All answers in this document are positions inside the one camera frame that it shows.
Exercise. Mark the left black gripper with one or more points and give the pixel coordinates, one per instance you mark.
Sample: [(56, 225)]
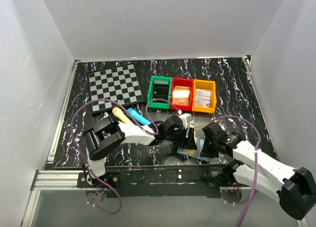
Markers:
[(188, 143)]

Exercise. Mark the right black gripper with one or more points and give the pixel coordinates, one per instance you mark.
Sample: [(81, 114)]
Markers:
[(205, 152)]

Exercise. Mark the light blue credit cards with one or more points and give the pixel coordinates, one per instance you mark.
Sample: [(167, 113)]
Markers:
[(200, 154)]

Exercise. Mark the grey-green card holder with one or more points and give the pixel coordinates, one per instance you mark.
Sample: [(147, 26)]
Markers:
[(191, 153)]

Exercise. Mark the silver grey credit card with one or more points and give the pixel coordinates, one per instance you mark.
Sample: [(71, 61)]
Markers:
[(203, 93)]

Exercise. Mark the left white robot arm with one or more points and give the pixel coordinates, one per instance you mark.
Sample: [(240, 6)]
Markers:
[(109, 133)]

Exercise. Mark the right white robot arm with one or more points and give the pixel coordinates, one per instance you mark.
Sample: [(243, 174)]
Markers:
[(294, 189)]

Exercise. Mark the white cards in orange bin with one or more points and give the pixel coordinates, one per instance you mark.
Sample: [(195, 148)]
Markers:
[(203, 102)]

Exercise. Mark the brown cards in red bin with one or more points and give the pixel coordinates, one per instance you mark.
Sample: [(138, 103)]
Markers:
[(181, 95)]

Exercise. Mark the black cards in green bin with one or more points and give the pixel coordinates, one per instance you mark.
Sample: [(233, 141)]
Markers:
[(160, 89)]

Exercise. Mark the black front base bar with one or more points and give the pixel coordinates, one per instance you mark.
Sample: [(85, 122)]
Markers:
[(175, 180)]

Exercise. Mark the orange plastic bin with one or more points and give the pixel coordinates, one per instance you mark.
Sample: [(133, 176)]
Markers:
[(209, 85)]

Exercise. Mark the red plastic bin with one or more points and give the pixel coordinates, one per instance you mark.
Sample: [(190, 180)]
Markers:
[(183, 82)]

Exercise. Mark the blue plastic marker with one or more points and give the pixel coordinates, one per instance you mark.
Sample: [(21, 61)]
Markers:
[(139, 118)]

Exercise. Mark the green plastic bin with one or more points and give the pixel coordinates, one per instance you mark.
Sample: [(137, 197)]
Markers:
[(159, 104)]

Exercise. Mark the black grey chessboard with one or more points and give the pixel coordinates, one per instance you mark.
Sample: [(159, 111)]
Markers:
[(108, 83)]

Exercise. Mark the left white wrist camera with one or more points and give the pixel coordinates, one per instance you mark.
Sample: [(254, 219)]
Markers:
[(186, 119)]

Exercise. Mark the cream wooden handle tool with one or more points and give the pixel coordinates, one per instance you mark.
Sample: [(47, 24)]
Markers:
[(118, 113)]

